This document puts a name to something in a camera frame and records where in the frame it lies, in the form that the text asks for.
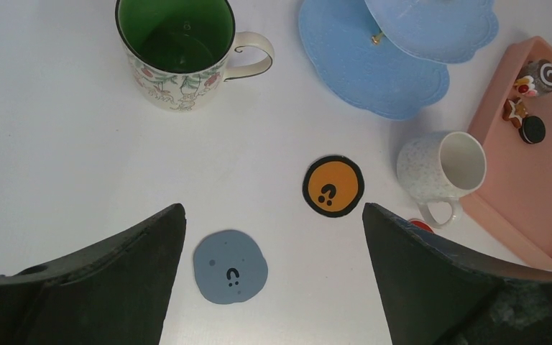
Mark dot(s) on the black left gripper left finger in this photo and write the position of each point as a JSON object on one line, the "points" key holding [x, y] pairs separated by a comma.
{"points": [[116, 291]]}

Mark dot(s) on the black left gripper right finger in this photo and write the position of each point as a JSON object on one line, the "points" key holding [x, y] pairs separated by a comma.
{"points": [[435, 291]]}

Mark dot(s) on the star-shaped brown cookie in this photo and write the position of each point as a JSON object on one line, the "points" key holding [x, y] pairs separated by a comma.
{"points": [[514, 111]]}

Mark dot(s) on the dark chocolate swirl roll cake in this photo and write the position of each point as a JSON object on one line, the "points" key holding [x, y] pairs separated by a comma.
{"points": [[534, 79]]}

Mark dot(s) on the black sandwich cookie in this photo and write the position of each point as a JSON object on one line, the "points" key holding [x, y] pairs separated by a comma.
{"points": [[533, 130]]}

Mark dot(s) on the red apple-shaped coaster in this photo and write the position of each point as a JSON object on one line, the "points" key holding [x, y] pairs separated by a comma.
{"points": [[421, 224]]}

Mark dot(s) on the blue-grey round coaster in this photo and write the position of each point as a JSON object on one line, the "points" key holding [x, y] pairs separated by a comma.
{"points": [[229, 267]]}

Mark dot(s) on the white speckled mug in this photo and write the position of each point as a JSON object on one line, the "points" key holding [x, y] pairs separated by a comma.
{"points": [[441, 167]]}

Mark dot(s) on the orange black-rimmed coaster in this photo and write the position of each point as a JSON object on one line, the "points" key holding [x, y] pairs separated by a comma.
{"points": [[333, 186]]}

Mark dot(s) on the pink rectangular tray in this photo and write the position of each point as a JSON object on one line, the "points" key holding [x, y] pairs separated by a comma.
{"points": [[514, 204]]}

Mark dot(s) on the blue three-tier cake stand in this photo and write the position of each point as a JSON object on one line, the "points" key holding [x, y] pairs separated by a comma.
{"points": [[392, 57]]}

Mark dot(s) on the green-lined floral cream mug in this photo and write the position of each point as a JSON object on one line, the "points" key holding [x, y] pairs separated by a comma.
{"points": [[180, 52]]}

